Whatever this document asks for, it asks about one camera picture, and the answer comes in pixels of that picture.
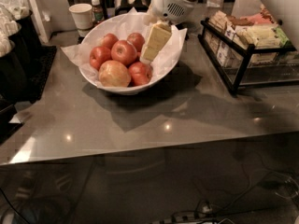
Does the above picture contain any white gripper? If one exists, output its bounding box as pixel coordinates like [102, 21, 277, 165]
[140, 0, 197, 64]

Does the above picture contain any red apple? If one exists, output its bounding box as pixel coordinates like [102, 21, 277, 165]
[127, 33, 145, 52]
[90, 46, 111, 70]
[111, 40, 137, 66]
[100, 33, 118, 49]
[129, 62, 152, 86]

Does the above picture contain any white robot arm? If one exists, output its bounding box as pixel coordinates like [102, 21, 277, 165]
[148, 0, 299, 50]

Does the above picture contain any yellowish apple front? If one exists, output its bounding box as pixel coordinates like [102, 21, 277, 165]
[98, 60, 131, 87]

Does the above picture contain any white bowl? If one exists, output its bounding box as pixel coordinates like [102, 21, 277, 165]
[78, 12, 182, 96]

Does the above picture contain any small glass bottle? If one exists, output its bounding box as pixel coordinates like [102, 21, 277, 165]
[91, 0, 104, 23]

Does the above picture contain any white paper cup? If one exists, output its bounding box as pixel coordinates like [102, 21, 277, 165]
[69, 3, 93, 30]

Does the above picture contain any black container left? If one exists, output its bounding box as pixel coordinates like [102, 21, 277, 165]
[0, 11, 42, 103]

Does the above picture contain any black wire condiment rack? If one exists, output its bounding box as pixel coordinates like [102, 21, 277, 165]
[198, 18, 299, 94]

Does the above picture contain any power strip with cables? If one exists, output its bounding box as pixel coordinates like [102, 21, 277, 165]
[148, 199, 236, 224]

